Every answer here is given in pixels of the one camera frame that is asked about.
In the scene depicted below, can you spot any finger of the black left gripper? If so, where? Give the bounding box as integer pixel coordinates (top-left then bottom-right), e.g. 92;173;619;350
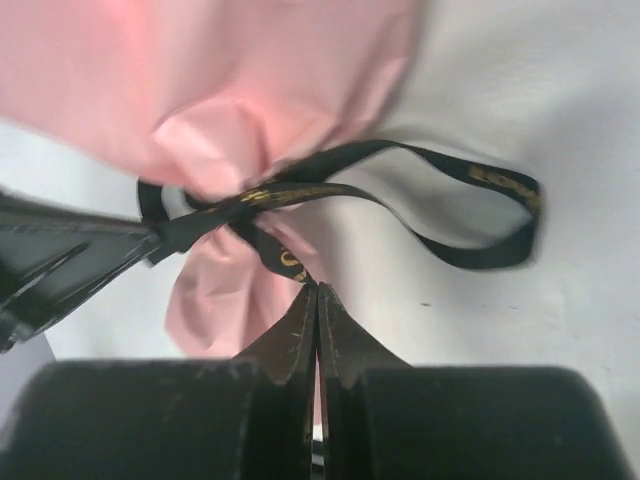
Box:
1;193;161;353

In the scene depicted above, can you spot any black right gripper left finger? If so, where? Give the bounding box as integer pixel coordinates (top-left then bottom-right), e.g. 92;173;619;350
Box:
14;286;317;479

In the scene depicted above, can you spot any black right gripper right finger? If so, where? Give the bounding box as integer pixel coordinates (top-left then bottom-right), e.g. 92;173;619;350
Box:
317;285;615;479

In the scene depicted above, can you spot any pink flower bouquet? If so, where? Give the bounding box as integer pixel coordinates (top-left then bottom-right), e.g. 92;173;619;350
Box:
1;1;424;359

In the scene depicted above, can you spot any black ribbon gold lettering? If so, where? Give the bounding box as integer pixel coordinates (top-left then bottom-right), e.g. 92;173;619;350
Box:
136;139;543;283

